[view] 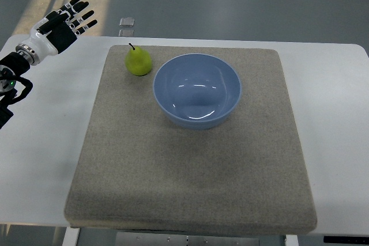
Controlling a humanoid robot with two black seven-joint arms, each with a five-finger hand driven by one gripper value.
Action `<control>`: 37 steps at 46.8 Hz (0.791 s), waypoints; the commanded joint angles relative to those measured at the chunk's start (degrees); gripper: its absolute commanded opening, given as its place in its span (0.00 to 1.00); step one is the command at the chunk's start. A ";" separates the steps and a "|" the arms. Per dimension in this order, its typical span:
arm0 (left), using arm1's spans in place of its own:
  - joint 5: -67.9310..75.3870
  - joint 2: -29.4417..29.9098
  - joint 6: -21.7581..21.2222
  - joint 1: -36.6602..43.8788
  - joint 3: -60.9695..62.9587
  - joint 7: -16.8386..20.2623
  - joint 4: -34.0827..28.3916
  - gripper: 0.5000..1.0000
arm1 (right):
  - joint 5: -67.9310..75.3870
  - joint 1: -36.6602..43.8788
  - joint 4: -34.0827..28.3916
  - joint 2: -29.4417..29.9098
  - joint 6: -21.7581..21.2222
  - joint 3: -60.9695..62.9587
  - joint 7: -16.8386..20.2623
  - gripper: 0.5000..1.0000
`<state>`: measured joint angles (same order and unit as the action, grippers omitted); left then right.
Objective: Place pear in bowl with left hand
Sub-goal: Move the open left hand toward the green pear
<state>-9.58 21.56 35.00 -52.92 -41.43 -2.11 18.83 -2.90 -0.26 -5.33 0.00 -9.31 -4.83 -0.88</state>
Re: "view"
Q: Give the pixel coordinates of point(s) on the lower metal floor plate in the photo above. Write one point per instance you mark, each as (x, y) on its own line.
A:
(126, 33)

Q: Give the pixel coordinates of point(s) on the grey felt mat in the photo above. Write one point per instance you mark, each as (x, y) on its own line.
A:
(139, 171)

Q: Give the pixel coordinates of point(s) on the blue bowl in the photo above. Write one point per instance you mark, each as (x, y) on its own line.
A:
(197, 91)

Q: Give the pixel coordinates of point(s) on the black white robot left hand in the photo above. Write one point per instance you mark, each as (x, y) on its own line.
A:
(59, 29)

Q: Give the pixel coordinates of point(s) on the white table leg frame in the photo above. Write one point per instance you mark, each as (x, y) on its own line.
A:
(71, 237)

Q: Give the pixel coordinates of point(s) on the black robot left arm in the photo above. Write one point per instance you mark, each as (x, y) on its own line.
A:
(14, 87)

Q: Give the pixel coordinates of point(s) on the metal base plate under table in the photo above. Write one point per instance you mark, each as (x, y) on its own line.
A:
(130, 238)

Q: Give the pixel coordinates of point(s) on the green pear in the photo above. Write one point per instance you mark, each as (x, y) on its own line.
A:
(138, 61)

